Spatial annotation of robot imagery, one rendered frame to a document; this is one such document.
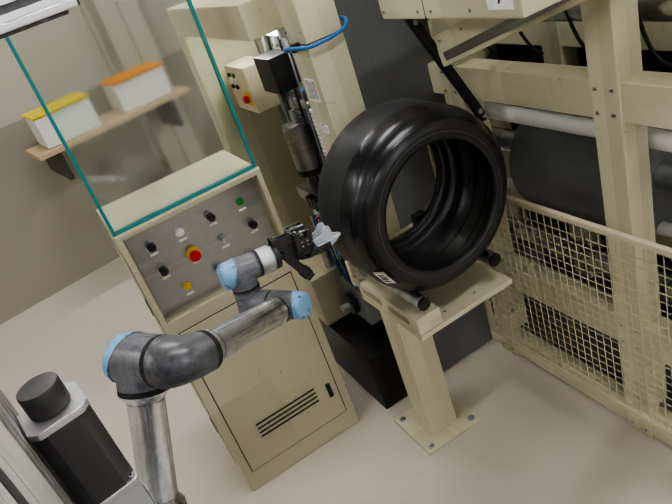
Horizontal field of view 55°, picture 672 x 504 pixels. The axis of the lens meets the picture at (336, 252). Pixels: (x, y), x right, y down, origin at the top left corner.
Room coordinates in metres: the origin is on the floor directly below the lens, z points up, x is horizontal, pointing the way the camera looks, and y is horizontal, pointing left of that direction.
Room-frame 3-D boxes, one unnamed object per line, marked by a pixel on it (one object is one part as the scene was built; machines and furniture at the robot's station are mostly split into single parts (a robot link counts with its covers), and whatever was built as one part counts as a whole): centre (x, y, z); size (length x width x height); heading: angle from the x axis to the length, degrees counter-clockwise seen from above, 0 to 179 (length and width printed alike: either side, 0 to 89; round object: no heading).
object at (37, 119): (4.63, 1.48, 1.25); 0.42 x 0.35 x 0.23; 119
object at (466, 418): (2.03, -0.16, 0.01); 0.27 x 0.27 x 0.02; 20
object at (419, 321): (1.75, -0.14, 0.83); 0.36 x 0.09 x 0.06; 20
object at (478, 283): (1.79, -0.27, 0.80); 0.37 x 0.36 x 0.02; 110
